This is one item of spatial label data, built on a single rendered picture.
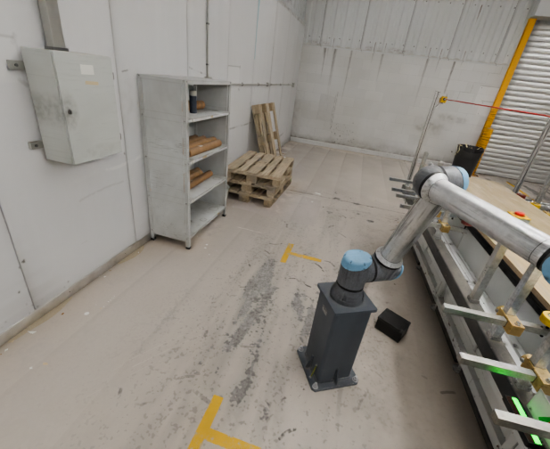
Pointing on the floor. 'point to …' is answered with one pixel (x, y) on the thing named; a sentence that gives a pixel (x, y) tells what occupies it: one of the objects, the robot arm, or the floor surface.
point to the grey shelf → (175, 213)
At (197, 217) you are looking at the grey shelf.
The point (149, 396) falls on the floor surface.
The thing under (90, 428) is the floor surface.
